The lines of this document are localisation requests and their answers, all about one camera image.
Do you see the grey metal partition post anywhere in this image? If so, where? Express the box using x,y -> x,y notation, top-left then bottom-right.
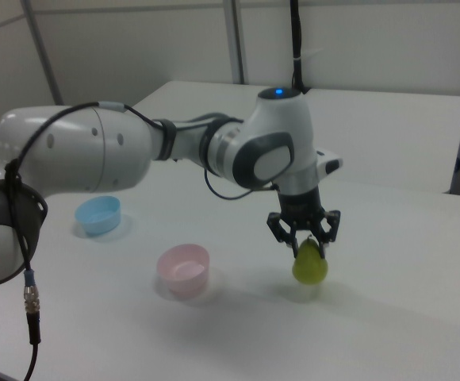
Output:
222,0 -> 251,85
22,0 -> 64,106

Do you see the blue plastic bowl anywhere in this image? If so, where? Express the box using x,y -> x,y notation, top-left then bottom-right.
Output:
74,195 -> 122,238

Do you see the pink plastic bowl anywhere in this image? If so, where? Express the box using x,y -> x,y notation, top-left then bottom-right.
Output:
156,243 -> 211,301

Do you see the green pear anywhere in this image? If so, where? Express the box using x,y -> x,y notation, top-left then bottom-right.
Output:
291,234 -> 330,286

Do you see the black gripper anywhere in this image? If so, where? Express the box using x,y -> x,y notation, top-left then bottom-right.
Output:
266,185 -> 341,259

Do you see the black camera pole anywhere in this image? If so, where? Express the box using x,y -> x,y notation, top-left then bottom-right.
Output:
288,0 -> 312,95

